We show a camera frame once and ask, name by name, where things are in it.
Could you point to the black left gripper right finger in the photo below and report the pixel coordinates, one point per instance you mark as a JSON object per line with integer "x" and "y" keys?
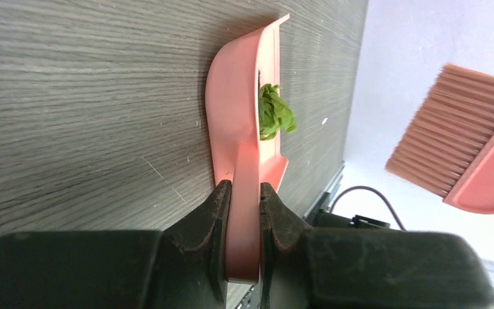
{"x": 286, "y": 267}

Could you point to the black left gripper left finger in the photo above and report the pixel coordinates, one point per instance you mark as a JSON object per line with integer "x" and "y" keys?
{"x": 192, "y": 255}

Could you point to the pink plastic dustpan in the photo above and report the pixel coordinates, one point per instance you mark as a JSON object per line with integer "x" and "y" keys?
{"x": 235, "y": 76}

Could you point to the green paper scrap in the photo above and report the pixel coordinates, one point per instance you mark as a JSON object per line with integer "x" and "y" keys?
{"x": 274, "y": 113}

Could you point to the pink hand brush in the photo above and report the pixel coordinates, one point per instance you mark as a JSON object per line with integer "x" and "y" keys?
{"x": 448, "y": 147}

